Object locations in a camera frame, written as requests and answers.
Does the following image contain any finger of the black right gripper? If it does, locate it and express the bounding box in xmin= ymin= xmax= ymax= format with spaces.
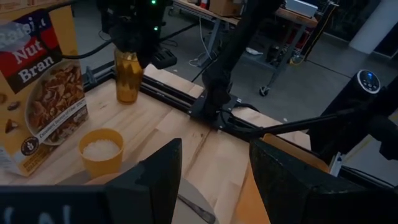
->
xmin=141 ymin=46 xmax=178 ymax=70

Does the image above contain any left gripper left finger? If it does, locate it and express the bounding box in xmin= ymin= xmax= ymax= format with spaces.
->
xmin=105 ymin=138 xmax=183 ymax=224

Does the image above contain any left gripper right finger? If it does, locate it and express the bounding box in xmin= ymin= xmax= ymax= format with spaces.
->
xmin=248 ymin=138 xmax=398 ymax=224

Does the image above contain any amber faceted drinking glass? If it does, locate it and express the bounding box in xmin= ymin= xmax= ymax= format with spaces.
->
xmin=114 ymin=49 xmax=144 ymax=105

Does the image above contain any yellow raisin nut bran box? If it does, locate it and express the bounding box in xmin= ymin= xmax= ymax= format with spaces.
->
xmin=0 ymin=5 xmax=90 ymax=177

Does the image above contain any black tripod pole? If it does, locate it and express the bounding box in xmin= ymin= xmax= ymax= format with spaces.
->
xmin=242 ymin=107 xmax=374 ymax=141

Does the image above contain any cardboard box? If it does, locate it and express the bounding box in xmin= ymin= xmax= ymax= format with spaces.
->
xmin=208 ymin=0 xmax=248 ymax=17

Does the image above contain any black tower air purifier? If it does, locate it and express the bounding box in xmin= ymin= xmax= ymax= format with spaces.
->
xmin=307 ymin=69 xmax=382 ymax=162

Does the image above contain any wooden workbench with metal legs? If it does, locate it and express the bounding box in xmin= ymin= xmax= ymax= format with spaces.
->
xmin=169 ymin=0 xmax=320 ymax=97

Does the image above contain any white box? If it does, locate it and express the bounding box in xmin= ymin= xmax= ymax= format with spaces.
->
xmin=284 ymin=0 xmax=318 ymax=18

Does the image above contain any white pillar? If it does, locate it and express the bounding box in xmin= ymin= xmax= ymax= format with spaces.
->
xmin=348 ymin=0 xmax=398 ymax=55

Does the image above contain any black aluminium table rail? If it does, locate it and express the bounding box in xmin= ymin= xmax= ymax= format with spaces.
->
xmin=82 ymin=60 xmax=312 ymax=147

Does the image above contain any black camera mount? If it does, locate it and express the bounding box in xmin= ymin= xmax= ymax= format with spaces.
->
xmin=366 ymin=77 xmax=398 ymax=161

